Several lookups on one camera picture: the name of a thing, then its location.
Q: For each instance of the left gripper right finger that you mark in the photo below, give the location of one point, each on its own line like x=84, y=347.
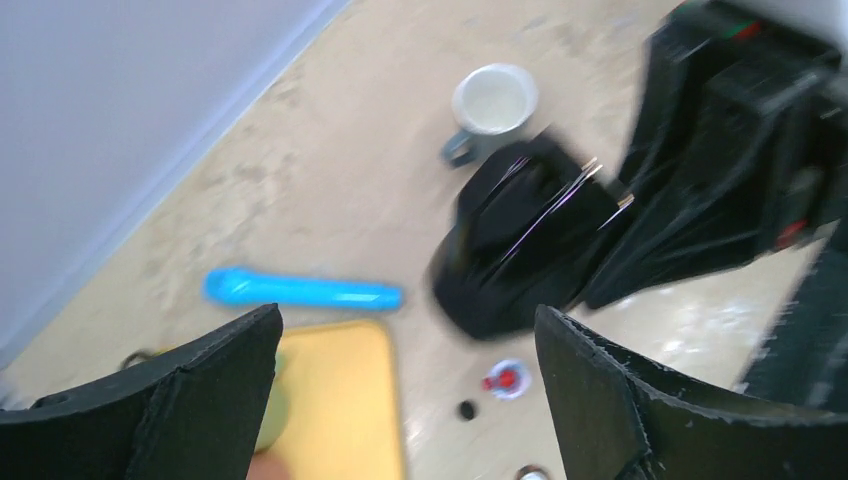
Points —
x=620, y=415

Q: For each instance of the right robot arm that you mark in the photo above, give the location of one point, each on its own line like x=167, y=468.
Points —
x=803, y=359

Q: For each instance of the grey mug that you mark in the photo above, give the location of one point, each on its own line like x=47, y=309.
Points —
x=491, y=107

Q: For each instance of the yellow tray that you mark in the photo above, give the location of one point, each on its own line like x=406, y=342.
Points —
x=344, y=416

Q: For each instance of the light green mug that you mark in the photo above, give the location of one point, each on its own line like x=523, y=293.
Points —
x=276, y=412

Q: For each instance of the pink mug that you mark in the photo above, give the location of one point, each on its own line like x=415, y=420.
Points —
x=268, y=466

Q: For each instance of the black knob near toy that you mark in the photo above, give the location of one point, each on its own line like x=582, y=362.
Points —
x=467, y=410

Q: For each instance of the black mug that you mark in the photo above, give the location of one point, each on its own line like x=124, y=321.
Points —
x=531, y=227

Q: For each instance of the blue plastic tube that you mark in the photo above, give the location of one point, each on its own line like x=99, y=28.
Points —
x=236, y=286

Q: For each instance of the right round token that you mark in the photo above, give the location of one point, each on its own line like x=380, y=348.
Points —
x=531, y=472

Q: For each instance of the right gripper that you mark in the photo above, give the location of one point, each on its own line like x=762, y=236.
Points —
x=739, y=149

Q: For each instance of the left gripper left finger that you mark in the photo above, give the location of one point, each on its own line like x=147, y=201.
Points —
x=193, y=412

